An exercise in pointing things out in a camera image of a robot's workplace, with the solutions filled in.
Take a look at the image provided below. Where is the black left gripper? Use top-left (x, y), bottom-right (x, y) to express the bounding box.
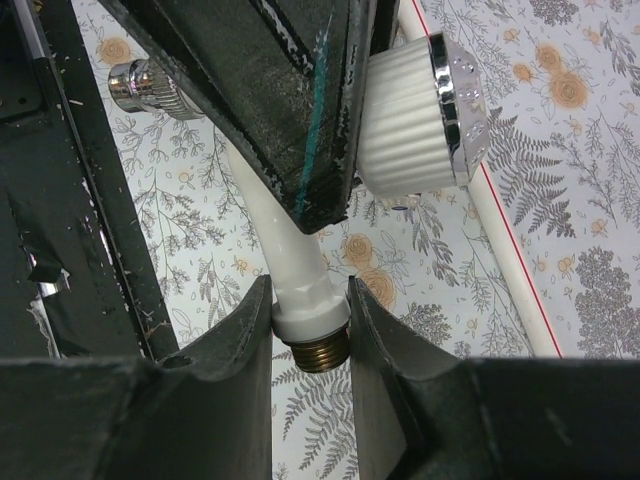
top-left (1, 1), bottom-right (178, 360)

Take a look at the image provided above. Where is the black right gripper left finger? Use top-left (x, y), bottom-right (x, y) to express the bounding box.
top-left (1, 276), bottom-right (272, 479)

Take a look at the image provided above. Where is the floral pattern mat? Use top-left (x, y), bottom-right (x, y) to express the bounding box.
top-left (104, 1), bottom-right (639, 359)

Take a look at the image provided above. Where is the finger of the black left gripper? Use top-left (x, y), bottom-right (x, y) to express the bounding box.
top-left (105, 0), bottom-right (399, 234)

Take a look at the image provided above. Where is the white pipe frame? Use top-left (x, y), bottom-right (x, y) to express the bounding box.
top-left (397, 0), bottom-right (564, 359)

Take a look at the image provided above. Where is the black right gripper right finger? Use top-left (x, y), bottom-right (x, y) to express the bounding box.
top-left (349, 278), bottom-right (639, 479)

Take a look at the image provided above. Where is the white water faucet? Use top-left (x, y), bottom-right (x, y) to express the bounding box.
top-left (107, 32), bottom-right (487, 374)

